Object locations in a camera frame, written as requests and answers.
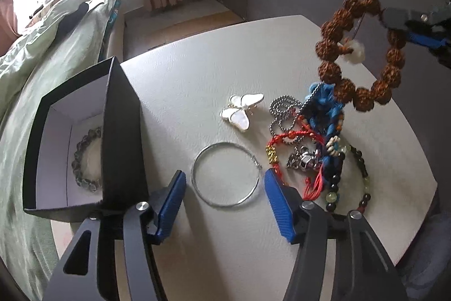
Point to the bed with green sheet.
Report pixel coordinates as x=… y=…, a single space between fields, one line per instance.
x=21 y=146

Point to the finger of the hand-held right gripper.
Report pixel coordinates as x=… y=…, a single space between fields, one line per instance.
x=396 y=18
x=424 y=39

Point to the white butterfly brooch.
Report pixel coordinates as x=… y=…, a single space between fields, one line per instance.
x=239 y=119

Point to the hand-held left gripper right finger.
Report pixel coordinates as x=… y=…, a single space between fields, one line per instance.
x=280 y=207

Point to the black garment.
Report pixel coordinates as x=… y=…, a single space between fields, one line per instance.
x=72 y=19

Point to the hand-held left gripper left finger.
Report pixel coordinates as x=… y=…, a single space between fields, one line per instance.
x=172 y=207

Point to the blue grey cloth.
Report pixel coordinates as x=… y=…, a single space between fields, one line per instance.
x=428 y=251

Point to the green duvet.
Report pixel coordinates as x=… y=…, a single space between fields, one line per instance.
x=45 y=40

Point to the black cardboard box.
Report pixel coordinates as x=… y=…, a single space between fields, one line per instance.
x=119 y=131

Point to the silver elephant pendant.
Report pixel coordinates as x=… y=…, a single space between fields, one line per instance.
x=303 y=160

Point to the silver bangle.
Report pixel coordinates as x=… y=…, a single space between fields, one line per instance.
x=255 y=163

